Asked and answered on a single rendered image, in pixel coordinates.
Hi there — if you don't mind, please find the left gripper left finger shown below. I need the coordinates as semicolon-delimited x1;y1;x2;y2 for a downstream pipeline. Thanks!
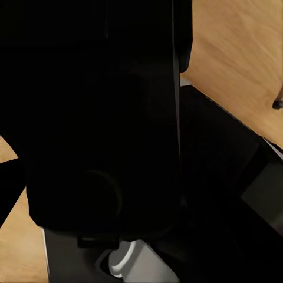
0;158;26;228

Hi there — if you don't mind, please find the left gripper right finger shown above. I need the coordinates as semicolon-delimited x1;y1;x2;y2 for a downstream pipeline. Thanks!
181;157;283;283

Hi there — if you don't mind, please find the digital camera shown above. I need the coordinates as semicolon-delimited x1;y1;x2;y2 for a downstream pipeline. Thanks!
0;0;193;251

